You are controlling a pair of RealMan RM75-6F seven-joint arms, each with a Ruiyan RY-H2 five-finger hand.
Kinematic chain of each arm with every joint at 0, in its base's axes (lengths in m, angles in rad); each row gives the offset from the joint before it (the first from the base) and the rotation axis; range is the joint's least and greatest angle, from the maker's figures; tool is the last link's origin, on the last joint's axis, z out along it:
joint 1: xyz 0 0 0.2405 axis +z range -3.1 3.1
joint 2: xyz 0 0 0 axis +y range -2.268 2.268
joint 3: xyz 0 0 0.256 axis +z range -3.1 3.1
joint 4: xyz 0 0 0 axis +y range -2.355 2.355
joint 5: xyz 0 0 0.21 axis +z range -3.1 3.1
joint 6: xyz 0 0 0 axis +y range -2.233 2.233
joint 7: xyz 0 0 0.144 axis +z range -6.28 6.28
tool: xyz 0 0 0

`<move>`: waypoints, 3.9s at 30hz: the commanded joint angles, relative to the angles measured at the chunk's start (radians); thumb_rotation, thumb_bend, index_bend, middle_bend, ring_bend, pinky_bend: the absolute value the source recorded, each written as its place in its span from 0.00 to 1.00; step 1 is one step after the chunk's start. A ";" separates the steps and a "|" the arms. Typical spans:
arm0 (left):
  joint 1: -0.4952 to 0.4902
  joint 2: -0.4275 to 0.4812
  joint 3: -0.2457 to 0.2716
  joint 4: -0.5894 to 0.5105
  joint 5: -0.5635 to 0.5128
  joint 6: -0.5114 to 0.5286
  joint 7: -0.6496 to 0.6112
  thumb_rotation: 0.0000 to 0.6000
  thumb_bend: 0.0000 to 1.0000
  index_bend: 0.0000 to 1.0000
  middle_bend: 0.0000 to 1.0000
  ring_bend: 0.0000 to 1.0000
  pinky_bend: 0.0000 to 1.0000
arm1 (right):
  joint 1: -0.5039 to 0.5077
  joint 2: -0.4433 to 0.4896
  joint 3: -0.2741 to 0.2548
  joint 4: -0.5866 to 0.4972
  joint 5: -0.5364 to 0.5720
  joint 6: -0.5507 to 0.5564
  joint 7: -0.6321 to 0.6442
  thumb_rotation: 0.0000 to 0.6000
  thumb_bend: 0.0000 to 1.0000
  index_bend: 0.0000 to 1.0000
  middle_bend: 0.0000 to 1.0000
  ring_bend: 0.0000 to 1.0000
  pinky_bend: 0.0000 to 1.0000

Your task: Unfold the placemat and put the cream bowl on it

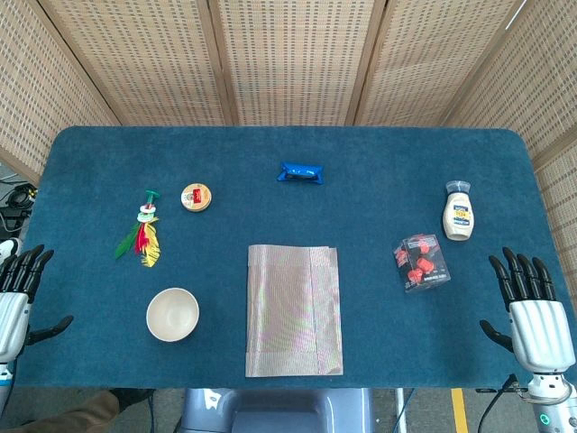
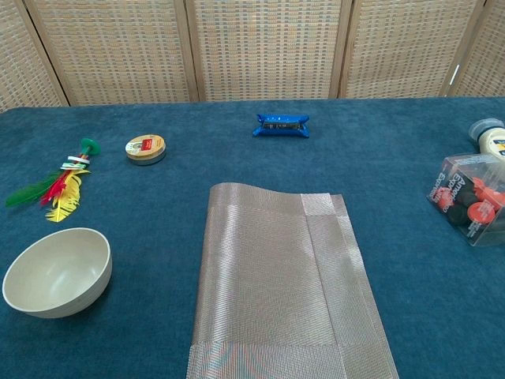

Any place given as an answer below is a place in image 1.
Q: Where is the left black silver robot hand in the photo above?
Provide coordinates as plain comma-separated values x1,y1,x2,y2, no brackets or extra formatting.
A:
0,244,74,364

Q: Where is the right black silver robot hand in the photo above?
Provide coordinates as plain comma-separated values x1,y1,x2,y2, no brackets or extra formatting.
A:
479,246,571,374

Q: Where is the cream bowl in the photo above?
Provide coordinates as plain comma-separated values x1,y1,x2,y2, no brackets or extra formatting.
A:
145,287,200,343

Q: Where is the grey woven placemat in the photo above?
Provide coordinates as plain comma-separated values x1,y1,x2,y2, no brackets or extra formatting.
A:
245,244,344,378

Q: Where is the white black sneaker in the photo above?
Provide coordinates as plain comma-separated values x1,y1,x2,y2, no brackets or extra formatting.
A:
0,237,23,272

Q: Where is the clear box of red capsules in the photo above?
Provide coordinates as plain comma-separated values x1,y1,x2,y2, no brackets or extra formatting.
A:
392,233,453,295

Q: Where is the mayonnaise squeeze bottle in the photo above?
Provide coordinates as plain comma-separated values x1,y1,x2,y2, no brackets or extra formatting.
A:
442,180,478,242

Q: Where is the feather shuttlecock toy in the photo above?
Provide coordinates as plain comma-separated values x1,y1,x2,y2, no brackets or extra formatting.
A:
114,189,162,268

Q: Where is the white table leg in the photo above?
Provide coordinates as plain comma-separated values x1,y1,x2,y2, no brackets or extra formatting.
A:
394,388,408,433

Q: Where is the round tin with label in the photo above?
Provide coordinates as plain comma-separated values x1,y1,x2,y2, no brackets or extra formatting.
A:
180,182,214,213

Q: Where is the blue carpet table cover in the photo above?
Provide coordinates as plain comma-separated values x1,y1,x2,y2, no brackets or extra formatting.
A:
0,124,577,392

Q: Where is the woven folding screen panel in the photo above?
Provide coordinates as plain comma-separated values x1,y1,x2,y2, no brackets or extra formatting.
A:
439,0,577,290
0,0,124,186
344,0,531,127
206,0,389,127
38,0,238,127

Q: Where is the grey robot torso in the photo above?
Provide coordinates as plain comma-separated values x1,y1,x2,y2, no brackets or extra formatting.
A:
179,387,376,433

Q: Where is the blue snack packet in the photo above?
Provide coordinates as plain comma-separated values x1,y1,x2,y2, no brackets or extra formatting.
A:
275,161,325,186

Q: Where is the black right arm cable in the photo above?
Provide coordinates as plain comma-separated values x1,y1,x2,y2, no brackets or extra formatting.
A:
477,373,519,433

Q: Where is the black floor cable bundle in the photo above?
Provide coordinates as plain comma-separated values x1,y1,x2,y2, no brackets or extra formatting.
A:
0,173,40,235

